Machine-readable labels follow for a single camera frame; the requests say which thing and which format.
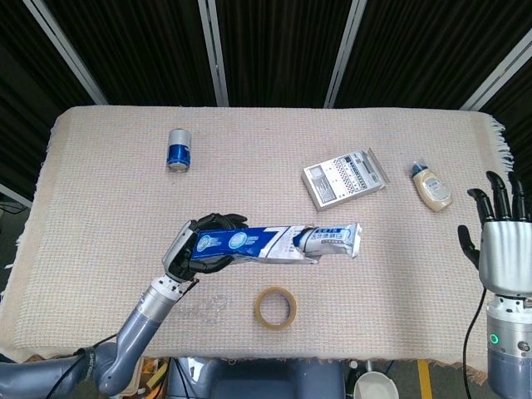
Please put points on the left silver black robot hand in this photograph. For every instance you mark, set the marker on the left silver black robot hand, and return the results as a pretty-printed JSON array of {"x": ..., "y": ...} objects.
[{"x": 178, "y": 253}]

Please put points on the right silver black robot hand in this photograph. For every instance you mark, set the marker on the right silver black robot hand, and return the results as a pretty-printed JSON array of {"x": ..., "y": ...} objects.
[{"x": 507, "y": 257}]

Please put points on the blue white toothpaste box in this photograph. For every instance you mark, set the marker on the blue white toothpaste box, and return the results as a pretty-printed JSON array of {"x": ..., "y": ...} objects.
[{"x": 249, "y": 241}]

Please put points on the blue white toothpaste tube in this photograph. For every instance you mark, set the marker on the blue white toothpaste tube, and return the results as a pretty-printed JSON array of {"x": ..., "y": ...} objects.
[{"x": 336, "y": 241}]

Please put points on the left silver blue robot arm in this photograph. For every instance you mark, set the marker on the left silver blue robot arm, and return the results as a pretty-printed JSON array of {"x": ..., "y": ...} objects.
[{"x": 154, "y": 307}]

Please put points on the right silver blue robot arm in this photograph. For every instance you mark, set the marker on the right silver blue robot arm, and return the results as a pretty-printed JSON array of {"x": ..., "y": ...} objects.
[{"x": 511, "y": 345}]

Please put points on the silver printed cardboard box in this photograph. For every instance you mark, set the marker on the silver printed cardboard box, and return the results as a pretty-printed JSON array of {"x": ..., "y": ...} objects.
[{"x": 341, "y": 183}]

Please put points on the beige bottle with blue cap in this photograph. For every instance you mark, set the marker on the beige bottle with blue cap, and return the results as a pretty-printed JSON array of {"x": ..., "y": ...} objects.
[{"x": 434, "y": 191}]

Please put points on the blue silver metal can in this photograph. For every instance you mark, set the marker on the blue silver metal can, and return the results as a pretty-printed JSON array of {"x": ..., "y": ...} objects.
[{"x": 179, "y": 151}]

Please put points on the yellowish clear tape roll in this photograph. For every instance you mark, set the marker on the yellowish clear tape roll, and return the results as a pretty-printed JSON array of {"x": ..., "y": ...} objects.
[{"x": 274, "y": 326}]

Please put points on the yellow object under table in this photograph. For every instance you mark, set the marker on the yellow object under table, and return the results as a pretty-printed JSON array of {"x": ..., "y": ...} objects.
[{"x": 154, "y": 380}]

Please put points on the beige woven tablecloth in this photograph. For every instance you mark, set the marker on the beige woven tablecloth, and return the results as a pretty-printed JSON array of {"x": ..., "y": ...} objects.
[{"x": 291, "y": 137}]

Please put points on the white bowl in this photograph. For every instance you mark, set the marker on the white bowl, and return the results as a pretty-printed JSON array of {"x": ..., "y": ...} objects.
[{"x": 376, "y": 386}]

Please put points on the white partition post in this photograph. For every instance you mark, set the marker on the white partition post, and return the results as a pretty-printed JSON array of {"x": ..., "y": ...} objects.
[
  {"x": 216, "y": 62},
  {"x": 498, "y": 70},
  {"x": 16, "y": 196},
  {"x": 343, "y": 58},
  {"x": 66, "y": 50}
]

